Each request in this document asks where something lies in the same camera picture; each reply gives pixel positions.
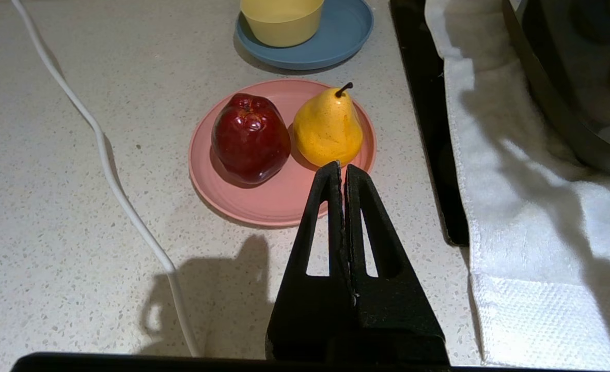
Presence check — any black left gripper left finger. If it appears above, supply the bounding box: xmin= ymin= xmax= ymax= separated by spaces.
xmin=265 ymin=160 xmax=358 ymax=361

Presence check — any black flat strip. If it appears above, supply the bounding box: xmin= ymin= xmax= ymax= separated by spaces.
xmin=390 ymin=0 xmax=472 ymax=247

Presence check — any white cable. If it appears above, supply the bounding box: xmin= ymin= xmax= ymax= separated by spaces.
xmin=10 ymin=0 xmax=202 ymax=358

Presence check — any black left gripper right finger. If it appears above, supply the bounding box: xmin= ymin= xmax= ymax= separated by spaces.
xmin=344 ymin=164 xmax=450 ymax=362

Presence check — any red apple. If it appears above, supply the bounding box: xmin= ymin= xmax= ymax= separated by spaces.
xmin=211 ymin=93 xmax=292 ymax=185

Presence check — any dark grey rice cooker base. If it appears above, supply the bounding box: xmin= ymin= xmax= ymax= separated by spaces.
xmin=502 ymin=0 xmax=610 ymax=181

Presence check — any blue plate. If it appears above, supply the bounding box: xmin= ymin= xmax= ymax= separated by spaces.
xmin=235 ymin=0 xmax=375 ymax=71

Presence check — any pink plate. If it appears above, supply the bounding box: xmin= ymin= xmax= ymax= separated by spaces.
xmin=188 ymin=79 xmax=378 ymax=228

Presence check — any white towel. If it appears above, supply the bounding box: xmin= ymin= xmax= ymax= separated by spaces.
xmin=425 ymin=0 xmax=610 ymax=372

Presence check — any yellow pear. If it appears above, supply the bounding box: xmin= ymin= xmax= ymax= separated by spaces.
xmin=292 ymin=82 xmax=364 ymax=168

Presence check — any yellow bowl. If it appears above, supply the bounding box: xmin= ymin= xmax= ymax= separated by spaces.
xmin=240 ymin=0 xmax=325 ymax=48

